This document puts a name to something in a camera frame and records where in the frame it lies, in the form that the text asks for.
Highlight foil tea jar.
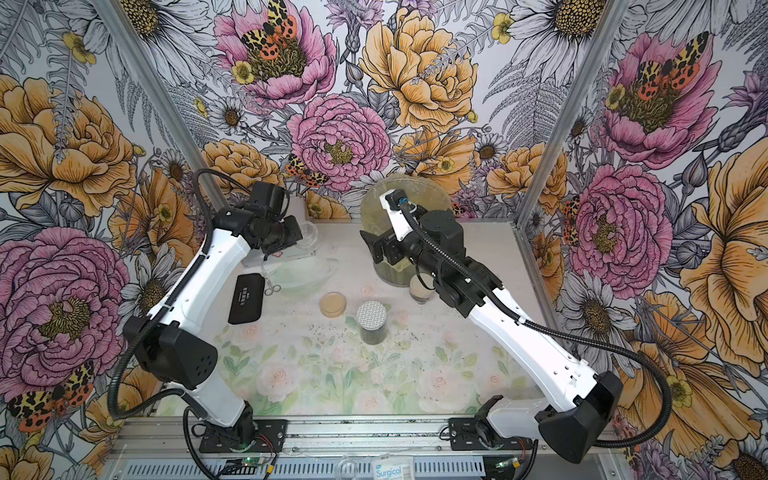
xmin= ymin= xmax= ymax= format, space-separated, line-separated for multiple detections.
xmin=356 ymin=301 xmax=387 ymax=345

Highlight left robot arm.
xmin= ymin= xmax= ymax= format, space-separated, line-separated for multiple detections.
xmin=120 ymin=182 xmax=302 ymax=450

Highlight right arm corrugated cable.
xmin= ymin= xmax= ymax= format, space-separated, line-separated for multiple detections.
xmin=398 ymin=200 xmax=673 ymax=450

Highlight clear jar beige lid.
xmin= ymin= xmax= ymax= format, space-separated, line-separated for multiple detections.
xmin=296 ymin=222 xmax=320 ymax=252

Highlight mesh waste bin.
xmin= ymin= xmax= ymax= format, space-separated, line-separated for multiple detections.
xmin=361 ymin=174 xmax=451 ymax=287

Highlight surgical label box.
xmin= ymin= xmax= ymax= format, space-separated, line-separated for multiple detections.
xmin=371 ymin=456 xmax=415 ymax=480

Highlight aluminium front rail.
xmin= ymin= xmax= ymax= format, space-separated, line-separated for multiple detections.
xmin=108 ymin=414 xmax=538 ymax=461

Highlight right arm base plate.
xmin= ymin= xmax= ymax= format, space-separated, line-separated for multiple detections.
xmin=447 ymin=417 xmax=533 ymax=453

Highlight small metal scissors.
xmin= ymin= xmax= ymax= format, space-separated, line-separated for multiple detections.
xmin=264 ymin=277 xmax=282 ymax=296

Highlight yellow bin liner bag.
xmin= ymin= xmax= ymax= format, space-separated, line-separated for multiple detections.
xmin=361 ymin=174 xmax=451 ymax=235

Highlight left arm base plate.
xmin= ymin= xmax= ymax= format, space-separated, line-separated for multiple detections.
xmin=192 ymin=419 xmax=288 ymax=454

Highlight closed beige lid jar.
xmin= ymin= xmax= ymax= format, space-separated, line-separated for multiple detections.
xmin=409 ymin=273 xmax=435 ymax=304

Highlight black rectangular case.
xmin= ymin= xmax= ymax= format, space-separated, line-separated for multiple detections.
xmin=228 ymin=273 xmax=265 ymax=325

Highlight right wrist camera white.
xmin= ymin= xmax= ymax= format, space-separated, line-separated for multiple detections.
xmin=379 ymin=189 xmax=415 ymax=241

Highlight clear plastic bowl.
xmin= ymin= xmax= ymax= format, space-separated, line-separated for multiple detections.
xmin=265 ymin=256 xmax=339 ymax=298

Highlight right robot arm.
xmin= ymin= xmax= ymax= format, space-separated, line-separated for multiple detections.
xmin=360 ymin=209 xmax=621 ymax=464

